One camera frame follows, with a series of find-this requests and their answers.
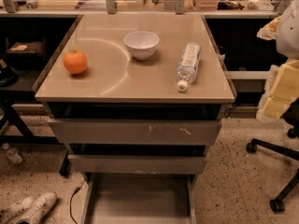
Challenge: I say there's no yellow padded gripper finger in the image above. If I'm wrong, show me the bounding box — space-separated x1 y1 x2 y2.
257 16 280 40
256 59 299 122

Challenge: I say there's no clear plastic water bottle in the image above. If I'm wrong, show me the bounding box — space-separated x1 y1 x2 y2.
177 42 201 92

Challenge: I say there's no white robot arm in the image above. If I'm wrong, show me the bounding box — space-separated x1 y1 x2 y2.
256 0 299 122

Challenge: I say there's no grey drawer cabinet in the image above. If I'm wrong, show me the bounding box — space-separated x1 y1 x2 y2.
32 12 237 224

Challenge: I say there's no open bottom drawer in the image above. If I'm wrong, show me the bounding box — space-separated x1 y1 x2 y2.
81 174 196 224

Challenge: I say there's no middle grey drawer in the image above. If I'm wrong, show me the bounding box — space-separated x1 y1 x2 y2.
68 154 207 175

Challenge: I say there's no grey drawer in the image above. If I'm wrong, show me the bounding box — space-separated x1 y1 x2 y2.
49 119 221 145
68 154 207 175

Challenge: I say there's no top grey drawer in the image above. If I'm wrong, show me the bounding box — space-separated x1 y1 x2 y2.
49 119 221 145

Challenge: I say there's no small bottle on floor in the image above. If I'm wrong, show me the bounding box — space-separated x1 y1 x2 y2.
2 143 23 164

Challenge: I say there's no white ceramic bowl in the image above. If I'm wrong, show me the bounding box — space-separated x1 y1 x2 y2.
123 31 160 60

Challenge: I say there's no orange fruit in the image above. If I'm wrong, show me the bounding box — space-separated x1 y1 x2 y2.
63 49 88 75

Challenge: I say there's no black side stand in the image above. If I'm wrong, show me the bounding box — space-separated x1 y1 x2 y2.
0 37 71 176

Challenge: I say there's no white sneaker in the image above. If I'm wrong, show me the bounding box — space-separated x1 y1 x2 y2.
8 192 58 224
0 197 34 224

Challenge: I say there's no black floor cable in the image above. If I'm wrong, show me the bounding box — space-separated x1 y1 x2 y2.
68 179 86 224

